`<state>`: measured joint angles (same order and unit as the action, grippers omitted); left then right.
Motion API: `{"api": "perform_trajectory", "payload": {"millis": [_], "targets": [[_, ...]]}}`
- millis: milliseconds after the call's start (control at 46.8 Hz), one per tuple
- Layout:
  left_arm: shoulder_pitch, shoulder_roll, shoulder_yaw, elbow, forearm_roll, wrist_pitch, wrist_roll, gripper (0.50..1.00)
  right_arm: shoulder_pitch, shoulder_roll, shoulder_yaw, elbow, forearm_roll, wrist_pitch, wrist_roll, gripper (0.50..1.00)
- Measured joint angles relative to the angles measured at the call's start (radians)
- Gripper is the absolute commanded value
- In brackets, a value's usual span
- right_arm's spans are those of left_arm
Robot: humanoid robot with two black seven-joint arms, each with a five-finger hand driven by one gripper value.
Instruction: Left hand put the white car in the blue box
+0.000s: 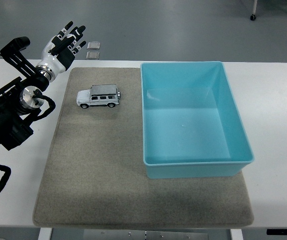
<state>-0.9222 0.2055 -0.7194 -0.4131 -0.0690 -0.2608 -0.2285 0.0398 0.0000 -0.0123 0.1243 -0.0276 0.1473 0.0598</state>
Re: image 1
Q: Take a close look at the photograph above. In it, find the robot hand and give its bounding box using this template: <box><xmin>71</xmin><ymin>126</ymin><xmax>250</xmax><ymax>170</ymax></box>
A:
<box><xmin>40</xmin><ymin>21</ymin><xmax>87</xmax><ymax>75</ymax></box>

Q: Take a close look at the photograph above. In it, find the white toy car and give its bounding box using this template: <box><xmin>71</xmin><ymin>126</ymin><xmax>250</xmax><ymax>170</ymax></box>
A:
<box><xmin>76</xmin><ymin>84</ymin><xmax>122</xmax><ymax>110</ymax></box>

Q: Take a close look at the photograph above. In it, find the blue plastic box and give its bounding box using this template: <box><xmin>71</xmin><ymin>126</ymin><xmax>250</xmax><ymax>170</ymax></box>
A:
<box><xmin>140</xmin><ymin>61</ymin><xmax>255</xmax><ymax>180</ymax></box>

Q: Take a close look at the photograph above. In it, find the grey felt mat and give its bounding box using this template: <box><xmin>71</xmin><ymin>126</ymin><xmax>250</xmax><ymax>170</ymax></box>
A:
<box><xmin>32</xmin><ymin>66</ymin><xmax>255</xmax><ymax>230</ymax></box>

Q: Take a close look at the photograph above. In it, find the white table leg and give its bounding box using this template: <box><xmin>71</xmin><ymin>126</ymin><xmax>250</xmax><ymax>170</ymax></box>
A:
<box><xmin>229</xmin><ymin>228</ymin><xmax>244</xmax><ymax>240</ymax></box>
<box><xmin>38</xmin><ymin>227</ymin><xmax>53</xmax><ymax>240</ymax></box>

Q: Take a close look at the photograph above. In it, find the grey metal plate with screws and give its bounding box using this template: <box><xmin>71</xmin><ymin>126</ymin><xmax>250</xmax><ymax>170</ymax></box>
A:
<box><xmin>83</xmin><ymin>229</ymin><xmax>209</xmax><ymax>240</ymax></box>

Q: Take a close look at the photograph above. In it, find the black table control panel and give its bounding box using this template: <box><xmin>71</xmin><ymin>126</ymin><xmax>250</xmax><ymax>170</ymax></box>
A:
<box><xmin>266</xmin><ymin>228</ymin><xmax>287</xmax><ymax>236</ymax></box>

